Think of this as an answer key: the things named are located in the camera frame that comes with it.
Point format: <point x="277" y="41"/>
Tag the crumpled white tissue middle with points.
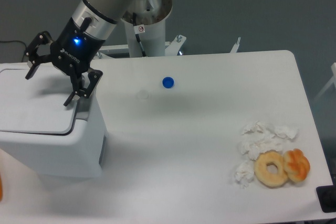
<point x="258" y="137"/>

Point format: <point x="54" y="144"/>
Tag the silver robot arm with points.
<point x="106" y="15"/>

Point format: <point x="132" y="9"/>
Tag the orange twisted pastry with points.
<point x="296" y="165"/>

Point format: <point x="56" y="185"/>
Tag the white bracket behind table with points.
<point x="172" y="48"/>

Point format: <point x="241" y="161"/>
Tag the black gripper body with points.
<point x="75" y="48"/>

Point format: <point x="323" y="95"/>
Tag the orange object at left edge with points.
<point x="1" y="189"/>

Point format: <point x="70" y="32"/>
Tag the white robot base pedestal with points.
<point x="144" y="23"/>

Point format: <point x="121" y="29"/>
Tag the plain ring donut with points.
<point x="269" y="169"/>

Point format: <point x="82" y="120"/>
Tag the black device at table edge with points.
<point x="326" y="197"/>

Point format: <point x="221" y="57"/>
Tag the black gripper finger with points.
<point x="34" y="59"/>
<point x="78" y="90"/>

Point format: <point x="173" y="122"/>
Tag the white trash can body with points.
<point x="76" y="153"/>

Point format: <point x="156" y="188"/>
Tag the crumpled white tissue bottom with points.
<point x="244" y="173"/>

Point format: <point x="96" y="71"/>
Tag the crumpled white tissue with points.
<point x="244" y="173"/>
<point x="258" y="137"/>
<point x="286" y="132"/>

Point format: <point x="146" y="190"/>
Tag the white frame at right edge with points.
<point x="329" y="84"/>

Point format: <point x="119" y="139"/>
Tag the crumpled white tissue top right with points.
<point x="286" y="132"/>

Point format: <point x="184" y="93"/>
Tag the blue bottle cap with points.
<point x="168" y="82"/>

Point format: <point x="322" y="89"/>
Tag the white trash can lid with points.
<point x="35" y="105"/>

